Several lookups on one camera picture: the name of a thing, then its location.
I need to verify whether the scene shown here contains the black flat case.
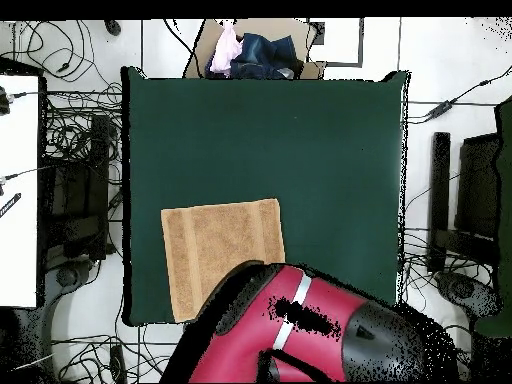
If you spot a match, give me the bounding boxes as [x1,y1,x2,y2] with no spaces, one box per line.
[453,131,501,241]

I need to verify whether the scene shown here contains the tan terry towel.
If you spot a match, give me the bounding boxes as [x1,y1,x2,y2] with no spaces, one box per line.
[160,198,287,324]

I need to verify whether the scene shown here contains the black cable with adapter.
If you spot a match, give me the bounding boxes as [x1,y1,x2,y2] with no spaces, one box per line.
[407,65,512,125]

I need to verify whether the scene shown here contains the green hanging cloth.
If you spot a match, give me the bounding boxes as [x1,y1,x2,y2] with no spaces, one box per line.
[473,95,512,339]

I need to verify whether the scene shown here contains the blue denim jeans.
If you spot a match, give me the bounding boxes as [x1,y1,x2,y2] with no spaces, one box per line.
[229,32,305,80]

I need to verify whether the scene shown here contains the black upright bar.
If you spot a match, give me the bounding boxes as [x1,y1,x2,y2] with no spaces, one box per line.
[426,131,452,275]

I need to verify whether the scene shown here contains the white desk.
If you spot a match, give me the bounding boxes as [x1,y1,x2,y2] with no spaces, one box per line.
[0,73,41,309]

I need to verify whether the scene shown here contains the black cable tangle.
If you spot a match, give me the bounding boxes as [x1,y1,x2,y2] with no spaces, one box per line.
[39,81,123,161]
[51,335,181,383]

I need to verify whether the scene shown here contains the black loose floor cables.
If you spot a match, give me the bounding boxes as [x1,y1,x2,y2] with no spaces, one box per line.
[0,19,121,85]

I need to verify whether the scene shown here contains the pale pink garment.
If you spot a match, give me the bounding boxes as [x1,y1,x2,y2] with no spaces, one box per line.
[208,21,244,75]

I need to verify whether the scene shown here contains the dark green table cloth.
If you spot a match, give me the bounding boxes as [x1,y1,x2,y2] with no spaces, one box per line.
[120,66,411,327]

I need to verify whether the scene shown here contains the black equipment stand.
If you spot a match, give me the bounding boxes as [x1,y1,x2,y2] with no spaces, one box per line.
[39,113,111,261]

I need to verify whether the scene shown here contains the dark round floor stand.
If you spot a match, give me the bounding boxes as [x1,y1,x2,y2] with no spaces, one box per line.
[433,269,503,321]
[45,259,95,289]

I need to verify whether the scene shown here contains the brown cardboard box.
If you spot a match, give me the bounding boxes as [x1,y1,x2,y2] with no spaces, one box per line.
[185,18,327,80]

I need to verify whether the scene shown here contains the black power strip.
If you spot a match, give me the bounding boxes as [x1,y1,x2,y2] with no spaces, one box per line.
[109,344,127,383]

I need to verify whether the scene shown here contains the black flat strip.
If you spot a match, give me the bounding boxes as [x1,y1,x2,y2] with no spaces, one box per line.
[0,192,22,219]

